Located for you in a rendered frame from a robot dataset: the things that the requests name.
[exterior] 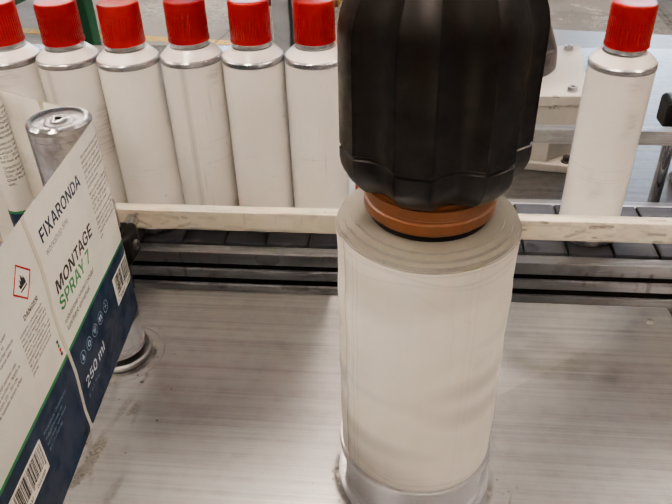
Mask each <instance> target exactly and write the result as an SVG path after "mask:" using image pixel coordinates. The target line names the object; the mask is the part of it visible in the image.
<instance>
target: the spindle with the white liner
mask: <svg viewBox="0 0 672 504"><path fill-rule="evenodd" d="M550 21H551V19H550V6H549V2H548V0H343V2H342V5H341V8H340V11H339V16H338V22H337V67H338V111H339V142H340V144H341V145H340V146H339V155H340V161H341V164H342V166H343V168H344V170H345V172H346V173H347V175H348V176H349V177H350V179H351V180H352V181H353V182H354V183H355V184H356V185H357V186H358V187H359V188H358V189H356V190H355V191H354V192H352V193H351V194H350V195H349V196H348V197H347V198H346V199H345V201H344V202H343V204H342V206H341V207H340V209H339V211H338V213H337V217H336V232H337V245H338V300H339V314H340V363H341V409H342V421H341V426H340V440H341V447H342V451H341V454H340V461H339V471H340V479H341V483H342V486H343V489H344V491H345V493H346V495H347V497H348V498H349V500H350V501H351V503H352V504H480V503H481V501H482V500H483V497H484V495H485V492H486V488H487V482H488V466H487V462H488V459H489V456H490V451H491V443H492V438H491V426H492V421H493V416H494V406H495V396H496V388H497V382H498V378H499V373H500V368H501V361H502V354H503V344H504V334H505V329H506V324H507V319H508V314H509V308H510V303H511V297H512V288H513V277H514V271H515V265H516V259H517V253H518V249H519V244H520V239H521V234H522V224H521V220H520V218H519V216H518V213H517V211H516V209H515V208H514V206H513V205H512V203H511V202H510V201H509V200H508V199H507V198H506V197H505V196H504V195H503V194H504V193H505V192H506V191H507V190H508V189H509V188H510V186H511V184H512V180H513V178H514V177H516V176H517V175H518V174H519V173H521V172H522V171H523V169H524V168H525V167H526V166H527V164H528V162H529V159H530V156H531V151H532V141H533V138H534V131H535V124H536V118H537V111H538V105H539V98H540V92H541V85H542V79H543V72H544V65H545V59H546V52H547V46H548V39H549V33H550Z"/></svg>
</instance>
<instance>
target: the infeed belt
mask: <svg viewBox="0 0 672 504"><path fill-rule="evenodd" d="M560 206H561V205H554V209H553V206H552V205H546V204H514V208H515V209H516V211H517V213H518V214H550V215H559V211H560ZM554 210H555V212H554ZM620 216H624V217H661V218H672V208H663V207H636V210H635V208H634V207H624V206H623V207H622V211H621V215H620ZM137 231H138V230H137ZM138 236H139V240H140V243H158V244H190V245H221V246H252V247H283V248H315V249H338V245H337V234H317V233H290V232H267V233H263V232H255V231H224V230H213V231H207V230H190V229H174V230H172V231H169V232H165V233H158V234H148V233H143V232H140V231H138ZM517 255H533V256H565V257H596V258H627V259H659V260H672V244H656V243H623V242H611V243H609V244H607V245H605V246H600V247H586V246H580V245H577V244H574V243H571V242H569V241H556V240H523V239H520V244H519V249H518V253H517Z"/></svg>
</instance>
